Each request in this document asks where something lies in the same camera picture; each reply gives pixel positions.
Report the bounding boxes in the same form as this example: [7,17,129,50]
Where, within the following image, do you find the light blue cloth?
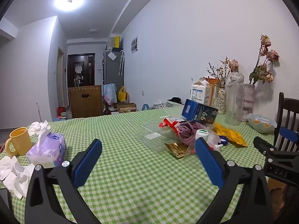
[103,83,117,103]

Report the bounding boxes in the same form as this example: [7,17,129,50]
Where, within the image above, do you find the floral vase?
[216,87,227,115]

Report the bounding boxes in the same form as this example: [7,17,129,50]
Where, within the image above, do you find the purple tissue pack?
[26,127,67,168]

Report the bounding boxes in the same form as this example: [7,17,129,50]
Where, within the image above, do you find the yellow snack packet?
[214,122,248,148]

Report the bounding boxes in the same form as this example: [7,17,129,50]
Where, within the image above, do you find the yellow mug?
[4,127,34,157]

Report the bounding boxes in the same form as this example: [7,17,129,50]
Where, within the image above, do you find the yellow tote bag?
[117,86,128,103]

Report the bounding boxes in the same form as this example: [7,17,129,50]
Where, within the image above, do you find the white umbrella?
[118,50,125,76]

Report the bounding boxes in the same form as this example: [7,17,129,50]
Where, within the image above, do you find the black device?
[0,188,12,215]

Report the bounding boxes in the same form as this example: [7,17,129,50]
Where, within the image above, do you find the pink cloth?
[176,121,204,146]

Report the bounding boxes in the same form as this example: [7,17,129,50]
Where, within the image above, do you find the white tissue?
[27,121,51,136]
[0,156,25,188]
[9,163,35,199]

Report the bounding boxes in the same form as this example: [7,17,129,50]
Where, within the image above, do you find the scalloped green white bowl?
[246,113,278,134]

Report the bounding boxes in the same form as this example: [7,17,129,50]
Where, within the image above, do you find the orange carton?
[207,78,220,106]

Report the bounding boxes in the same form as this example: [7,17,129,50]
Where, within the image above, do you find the dark wooden chair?
[273,92,299,152]

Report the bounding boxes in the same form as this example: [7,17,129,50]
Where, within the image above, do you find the red white wrapper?
[159,118,180,131]

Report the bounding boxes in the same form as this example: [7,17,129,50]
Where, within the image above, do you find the clear plastic container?
[138,121,187,153]

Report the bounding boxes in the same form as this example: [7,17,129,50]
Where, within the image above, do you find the grey cabinet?
[103,48,124,103]

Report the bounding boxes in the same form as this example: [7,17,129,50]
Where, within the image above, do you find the dark brown door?
[67,53,96,88]

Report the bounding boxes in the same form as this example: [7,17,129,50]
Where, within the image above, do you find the white milk carton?
[190,79,211,105]

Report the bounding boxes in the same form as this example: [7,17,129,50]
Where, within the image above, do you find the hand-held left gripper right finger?
[195,138,274,224]

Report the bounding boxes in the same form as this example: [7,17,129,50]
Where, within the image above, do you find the white plastic bag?
[207,124,223,151]

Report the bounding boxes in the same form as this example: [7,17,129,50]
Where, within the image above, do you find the black cap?
[167,97,184,105]

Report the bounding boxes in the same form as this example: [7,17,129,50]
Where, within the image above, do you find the round ceiling lamp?
[54,0,84,12]

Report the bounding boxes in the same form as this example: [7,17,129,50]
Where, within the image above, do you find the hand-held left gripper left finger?
[24,139,103,224]

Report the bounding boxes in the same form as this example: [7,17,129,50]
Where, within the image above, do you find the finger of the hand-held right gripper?
[253,136,299,164]
[279,126,299,151]

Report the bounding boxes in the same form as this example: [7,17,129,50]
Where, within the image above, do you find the light wooden door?
[57,47,66,108]

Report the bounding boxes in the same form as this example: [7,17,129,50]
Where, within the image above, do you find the gold wrapper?
[165,142,191,159]

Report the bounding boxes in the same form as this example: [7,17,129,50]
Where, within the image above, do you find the white lidded plastic bottle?
[195,129,211,141]

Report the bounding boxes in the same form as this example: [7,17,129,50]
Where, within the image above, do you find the clear water jug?
[225,72,245,126]

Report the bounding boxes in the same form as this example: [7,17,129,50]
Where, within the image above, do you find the green checked tablecloth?
[0,106,278,224]

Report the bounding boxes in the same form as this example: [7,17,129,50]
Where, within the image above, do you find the blue carton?
[181,99,219,125]

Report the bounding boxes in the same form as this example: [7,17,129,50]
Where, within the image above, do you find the dried flower twigs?
[207,56,239,89]

